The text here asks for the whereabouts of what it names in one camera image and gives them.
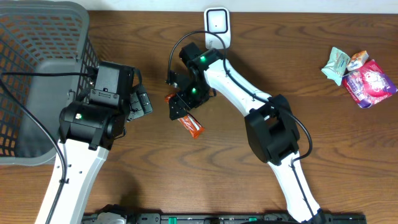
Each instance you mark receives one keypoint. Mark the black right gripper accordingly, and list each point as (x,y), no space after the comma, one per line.
(188,104)

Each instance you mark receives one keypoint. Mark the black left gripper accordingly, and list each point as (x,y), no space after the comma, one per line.
(140,101)

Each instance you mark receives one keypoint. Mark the orange brown snack packet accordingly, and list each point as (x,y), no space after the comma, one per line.
(184,117)

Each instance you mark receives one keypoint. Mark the teal tissue pack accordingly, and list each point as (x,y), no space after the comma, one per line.
(335,67)

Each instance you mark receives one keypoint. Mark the small orange tissue pack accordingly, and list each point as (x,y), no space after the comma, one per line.
(357,60)

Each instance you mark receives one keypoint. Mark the red purple snack packet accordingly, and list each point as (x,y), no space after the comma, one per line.
(369,85)

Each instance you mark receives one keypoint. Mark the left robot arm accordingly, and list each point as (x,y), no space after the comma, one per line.
(89,125)

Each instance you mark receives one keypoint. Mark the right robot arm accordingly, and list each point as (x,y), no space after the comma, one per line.
(272,130)

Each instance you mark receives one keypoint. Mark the white barcode scanner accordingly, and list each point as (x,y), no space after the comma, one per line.
(217,21)

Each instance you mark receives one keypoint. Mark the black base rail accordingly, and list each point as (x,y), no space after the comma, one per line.
(155,218)

